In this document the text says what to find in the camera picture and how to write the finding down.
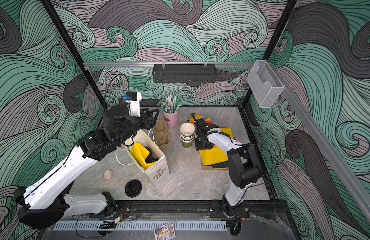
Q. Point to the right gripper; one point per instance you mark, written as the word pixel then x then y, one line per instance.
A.
pixel 198 130

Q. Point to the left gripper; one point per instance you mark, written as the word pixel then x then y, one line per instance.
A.
pixel 148 122

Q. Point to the white paper bag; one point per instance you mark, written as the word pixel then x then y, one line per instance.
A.
pixel 160 170

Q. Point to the yellow paper napkin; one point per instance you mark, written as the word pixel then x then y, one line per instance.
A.
pixel 143 155

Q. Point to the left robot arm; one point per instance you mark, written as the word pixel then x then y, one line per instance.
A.
pixel 44 203

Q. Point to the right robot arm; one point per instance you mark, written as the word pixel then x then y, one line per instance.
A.
pixel 244 171

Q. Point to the stack of paper cups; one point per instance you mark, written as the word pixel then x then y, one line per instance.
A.
pixel 187 133

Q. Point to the yellow napkin stack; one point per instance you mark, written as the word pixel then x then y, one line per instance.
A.
pixel 217 156

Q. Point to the yellow plush toy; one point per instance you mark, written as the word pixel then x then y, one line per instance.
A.
pixel 199 116

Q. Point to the brown cardboard cup carrier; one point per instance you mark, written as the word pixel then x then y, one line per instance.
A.
pixel 162 138

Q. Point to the wrapped straws bundle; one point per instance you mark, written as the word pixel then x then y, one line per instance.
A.
pixel 170 104

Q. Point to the pink small object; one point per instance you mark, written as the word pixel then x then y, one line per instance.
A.
pixel 108 174

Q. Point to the stack of black lids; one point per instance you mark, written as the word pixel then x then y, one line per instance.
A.
pixel 133 188

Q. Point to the colourful card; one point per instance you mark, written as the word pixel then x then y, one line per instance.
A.
pixel 165 232

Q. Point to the black wall shelf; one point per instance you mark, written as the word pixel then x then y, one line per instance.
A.
pixel 184 73

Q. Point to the clear acrylic wall holder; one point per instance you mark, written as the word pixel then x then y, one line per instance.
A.
pixel 265 83

